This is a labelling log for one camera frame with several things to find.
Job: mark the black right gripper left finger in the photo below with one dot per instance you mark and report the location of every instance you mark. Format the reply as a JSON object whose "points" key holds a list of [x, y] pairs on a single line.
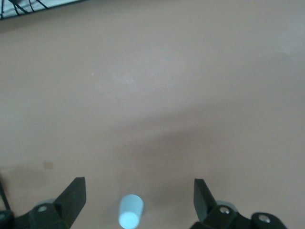
{"points": [[69, 205]]}

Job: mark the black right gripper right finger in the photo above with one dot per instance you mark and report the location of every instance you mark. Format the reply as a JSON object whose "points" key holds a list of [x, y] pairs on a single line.
{"points": [[207, 210]]}

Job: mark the light blue plastic cup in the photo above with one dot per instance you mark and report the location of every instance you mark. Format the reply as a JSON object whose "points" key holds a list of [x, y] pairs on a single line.
{"points": [[130, 212]]}

